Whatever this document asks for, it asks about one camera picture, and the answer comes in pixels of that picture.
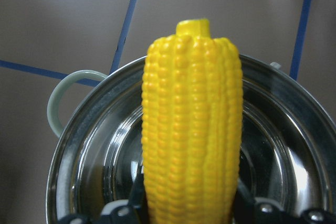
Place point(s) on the yellow plastic corn cob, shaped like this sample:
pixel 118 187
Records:
pixel 192 99

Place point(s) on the pale green cooking pot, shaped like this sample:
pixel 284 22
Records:
pixel 287 152

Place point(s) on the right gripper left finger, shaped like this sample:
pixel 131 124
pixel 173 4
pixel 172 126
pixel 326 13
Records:
pixel 132 210

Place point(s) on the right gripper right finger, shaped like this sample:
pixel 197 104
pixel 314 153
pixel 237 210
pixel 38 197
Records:
pixel 250 209

